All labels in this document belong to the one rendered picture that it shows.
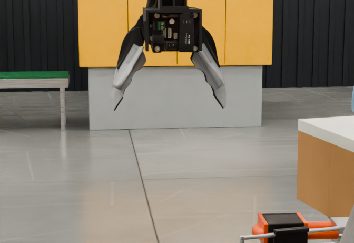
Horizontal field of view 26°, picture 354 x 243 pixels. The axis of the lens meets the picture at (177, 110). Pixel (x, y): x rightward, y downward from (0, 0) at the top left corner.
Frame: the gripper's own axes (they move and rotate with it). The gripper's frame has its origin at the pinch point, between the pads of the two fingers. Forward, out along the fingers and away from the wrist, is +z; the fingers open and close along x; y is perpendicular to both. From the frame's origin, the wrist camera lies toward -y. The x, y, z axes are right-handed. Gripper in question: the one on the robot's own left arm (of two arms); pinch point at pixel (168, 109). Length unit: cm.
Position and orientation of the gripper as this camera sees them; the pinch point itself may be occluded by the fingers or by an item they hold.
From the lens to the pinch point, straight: 104.4
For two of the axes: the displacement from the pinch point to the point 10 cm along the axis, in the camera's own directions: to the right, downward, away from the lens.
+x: 9.9, -0.2, 1.1
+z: 0.0, 9.9, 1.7
